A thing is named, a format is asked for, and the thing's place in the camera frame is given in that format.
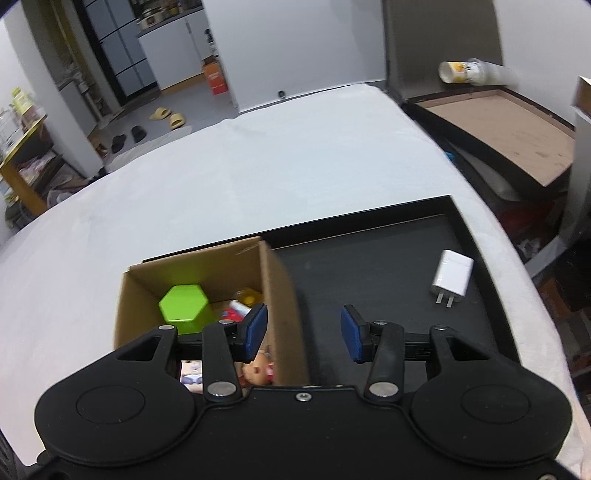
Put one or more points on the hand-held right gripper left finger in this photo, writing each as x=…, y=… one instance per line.
x=256, y=330

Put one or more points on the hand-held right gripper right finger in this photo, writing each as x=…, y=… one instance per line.
x=351, y=334

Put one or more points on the yellow red toy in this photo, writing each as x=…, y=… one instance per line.
x=244, y=302

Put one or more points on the doll toy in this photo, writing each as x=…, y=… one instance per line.
x=258, y=369

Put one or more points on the brown cardboard box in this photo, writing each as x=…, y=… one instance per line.
x=281, y=295

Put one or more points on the pastel printed toy pack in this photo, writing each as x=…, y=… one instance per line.
x=191, y=373

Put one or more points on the black tray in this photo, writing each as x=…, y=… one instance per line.
x=392, y=258

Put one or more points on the white charger plug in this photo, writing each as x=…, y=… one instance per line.
x=452, y=274

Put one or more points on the green plastic cup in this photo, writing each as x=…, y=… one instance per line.
x=184, y=307

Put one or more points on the yellow slipper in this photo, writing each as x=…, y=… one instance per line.
x=177, y=121
x=160, y=114

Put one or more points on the black slipper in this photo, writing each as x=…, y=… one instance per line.
x=138, y=134
x=118, y=143

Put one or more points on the black box with brown inside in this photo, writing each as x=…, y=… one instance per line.
x=498, y=129

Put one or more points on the orange carton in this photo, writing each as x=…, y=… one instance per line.
x=215, y=76

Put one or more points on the yellow wooden table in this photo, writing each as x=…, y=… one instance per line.
x=23, y=175

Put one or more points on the white bottle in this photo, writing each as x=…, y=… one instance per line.
x=210, y=42

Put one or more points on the white can with yellow label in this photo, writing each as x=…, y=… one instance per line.
x=480, y=73

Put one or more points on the white cabinet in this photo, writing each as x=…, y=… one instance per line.
x=175, y=46

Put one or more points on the grey chair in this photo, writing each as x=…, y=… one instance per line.
x=438, y=37

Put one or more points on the dark glass door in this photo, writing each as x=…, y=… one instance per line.
x=120, y=50

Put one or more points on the small open cardboard box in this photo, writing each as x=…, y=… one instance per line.
x=582, y=97

